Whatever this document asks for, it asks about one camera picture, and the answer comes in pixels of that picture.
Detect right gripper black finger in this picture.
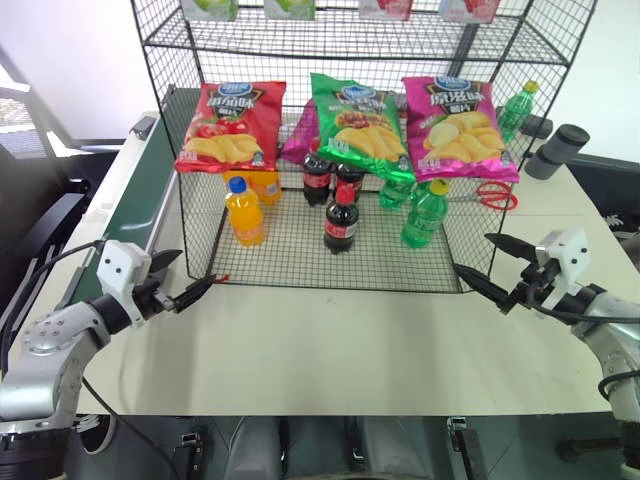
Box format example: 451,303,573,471
483,232,539,263
453,264,512,309

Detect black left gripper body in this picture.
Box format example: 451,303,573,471
132,271,182,322

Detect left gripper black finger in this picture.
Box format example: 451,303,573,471
150,248,184,280
172,273,218,314

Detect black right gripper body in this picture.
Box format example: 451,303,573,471
501,259,562,314

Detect green conveyor belt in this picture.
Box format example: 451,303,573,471
52,83,202,314

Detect orange soda bottle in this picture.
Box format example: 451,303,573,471
224,175,266,249
222,169,283,207

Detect green soda bottle yellow cap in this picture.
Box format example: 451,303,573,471
496,80,541,144
377,176,417,212
400,179,452,251

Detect grey black cylinder device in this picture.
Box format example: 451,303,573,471
523,124,592,181

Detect pink potato chip bag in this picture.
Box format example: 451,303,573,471
401,74,522,185

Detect red potato chip bag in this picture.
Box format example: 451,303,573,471
173,80,288,174

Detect cola bottle red label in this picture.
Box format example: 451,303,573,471
302,136,336,208
333,161,366,206
323,184,361,257

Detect magenta snack bag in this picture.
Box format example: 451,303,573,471
278,97,322,166

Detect green potato chip bag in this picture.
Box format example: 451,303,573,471
309,72,418,184

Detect pink drink carton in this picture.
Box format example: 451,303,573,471
438,0,502,25
357,0,414,23

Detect green drink carton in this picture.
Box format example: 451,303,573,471
180,0,241,23
262,0,318,23

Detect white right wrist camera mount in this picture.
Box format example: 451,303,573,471
533,228,592,312

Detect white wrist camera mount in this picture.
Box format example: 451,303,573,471
96,239,153,329
533,228,592,312

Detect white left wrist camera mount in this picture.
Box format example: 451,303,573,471
96,239,153,329

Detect red handled scissors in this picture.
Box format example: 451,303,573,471
446,180,520,210

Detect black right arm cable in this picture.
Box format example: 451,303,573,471
528,297,640,322

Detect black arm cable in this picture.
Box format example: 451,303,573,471
0,239,109,361
528,297,640,322

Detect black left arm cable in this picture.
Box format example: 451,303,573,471
0,239,109,361

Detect black wire rack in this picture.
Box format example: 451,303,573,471
130,0,599,295

